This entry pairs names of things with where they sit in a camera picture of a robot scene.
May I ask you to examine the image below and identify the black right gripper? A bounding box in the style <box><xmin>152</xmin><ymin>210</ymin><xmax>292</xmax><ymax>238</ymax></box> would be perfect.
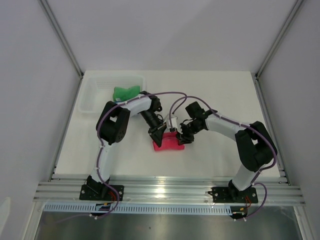
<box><xmin>175</xmin><ymin>121</ymin><xmax>203</xmax><ymax>146</ymax></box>

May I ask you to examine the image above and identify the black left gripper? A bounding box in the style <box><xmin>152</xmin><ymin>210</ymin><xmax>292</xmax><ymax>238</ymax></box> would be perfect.
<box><xmin>139</xmin><ymin>109</ymin><xmax>168</xmax><ymax>148</ymax></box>

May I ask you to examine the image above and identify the pink towel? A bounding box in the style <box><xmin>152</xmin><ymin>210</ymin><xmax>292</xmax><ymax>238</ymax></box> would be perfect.
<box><xmin>152</xmin><ymin>132</ymin><xmax>185</xmax><ymax>152</ymax></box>

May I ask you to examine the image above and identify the green towel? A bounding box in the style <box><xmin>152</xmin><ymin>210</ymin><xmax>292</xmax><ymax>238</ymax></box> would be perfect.
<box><xmin>112</xmin><ymin>85</ymin><xmax>141</xmax><ymax>102</ymax></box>

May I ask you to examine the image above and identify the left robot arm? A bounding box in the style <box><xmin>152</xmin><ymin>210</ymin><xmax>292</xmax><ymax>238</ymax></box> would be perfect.
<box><xmin>86</xmin><ymin>91</ymin><xmax>167</xmax><ymax>200</ymax></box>

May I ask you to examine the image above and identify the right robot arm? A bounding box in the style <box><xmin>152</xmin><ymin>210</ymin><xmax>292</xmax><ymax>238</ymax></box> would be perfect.
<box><xmin>176</xmin><ymin>101</ymin><xmax>278</xmax><ymax>202</ymax></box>

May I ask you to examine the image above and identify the white plastic basket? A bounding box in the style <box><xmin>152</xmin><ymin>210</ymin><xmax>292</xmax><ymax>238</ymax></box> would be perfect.
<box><xmin>77</xmin><ymin>73</ymin><xmax>146</xmax><ymax>116</ymax></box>

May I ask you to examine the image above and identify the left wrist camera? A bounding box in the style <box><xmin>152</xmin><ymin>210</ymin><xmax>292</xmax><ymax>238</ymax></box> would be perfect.
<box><xmin>163</xmin><ymin>114</ymin><xmax>170</xmax><ymax>123</ymax></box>

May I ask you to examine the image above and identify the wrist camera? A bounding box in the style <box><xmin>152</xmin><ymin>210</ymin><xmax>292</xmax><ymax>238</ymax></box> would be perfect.
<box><xmin>163</xmin><ymin>114</ymin><xmax>170</xmax><ymax>123</ymax></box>
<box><xmin>166</xmin><ymin>115</ymin><xmax>179</xmax><ymax>133</ymax></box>

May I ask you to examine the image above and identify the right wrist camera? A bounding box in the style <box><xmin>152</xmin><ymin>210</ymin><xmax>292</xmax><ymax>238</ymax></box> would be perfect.
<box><xmin>166</xmin><ymin>115</ymin><xmax>179</xmax><ymax>133</ymax></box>

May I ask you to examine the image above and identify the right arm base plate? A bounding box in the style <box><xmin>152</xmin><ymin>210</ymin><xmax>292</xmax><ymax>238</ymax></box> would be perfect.
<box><xmin>207</xmin><ymin>186</ymin><xmax>258</xmax><ymax>204</ymax></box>

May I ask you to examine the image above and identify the slotted cable duct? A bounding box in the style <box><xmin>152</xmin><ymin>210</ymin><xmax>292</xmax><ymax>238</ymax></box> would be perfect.
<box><xmin>43</xmin><ymin>202</ymin><xmax>232</xmax><ymax>216</ymax></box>

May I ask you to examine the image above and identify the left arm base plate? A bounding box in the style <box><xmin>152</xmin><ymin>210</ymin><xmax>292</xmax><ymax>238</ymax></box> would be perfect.
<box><xmin>79</xmin><ymin>184</ymin><xmax>124</xmax><ymax>202</ymax></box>

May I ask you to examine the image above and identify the aluminium frame rail right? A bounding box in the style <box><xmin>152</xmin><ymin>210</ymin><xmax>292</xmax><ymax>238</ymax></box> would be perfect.
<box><xmin>252</xmin><ymin>74</ymin><xmax>291</xmax><ymax>186</ymax></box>

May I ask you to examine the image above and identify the aluminium front rail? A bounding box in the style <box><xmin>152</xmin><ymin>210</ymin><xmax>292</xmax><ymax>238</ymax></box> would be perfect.
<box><xmin>33</xmin><ymin>174</ymin><xmax>306</xmax><ymax>206</ymax></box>

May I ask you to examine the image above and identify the aluminium frame post right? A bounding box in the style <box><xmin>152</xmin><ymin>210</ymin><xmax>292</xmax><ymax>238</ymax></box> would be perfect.
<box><xmin>255</xmin><ymin>0</ymin><xmax>306</xmax><ymax>80</ymax></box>

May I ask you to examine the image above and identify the aluminium frame post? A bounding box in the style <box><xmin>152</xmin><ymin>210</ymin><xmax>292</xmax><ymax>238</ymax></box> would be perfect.
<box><xmin>255</xmin><ymin>0</ymin><xmax>306</xmax><ymax>80</ymax></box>
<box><xmin>37</xmin><ymin>0</ymin><xmax>84</xmax><ymax>79</ymax></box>

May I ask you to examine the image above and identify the aluminium frame post left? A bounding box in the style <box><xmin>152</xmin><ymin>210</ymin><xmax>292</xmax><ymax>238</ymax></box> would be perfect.
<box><xmin>37</xmin><ymin>0</ymin><xmax>84</xmax><ymax>79</ymax></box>

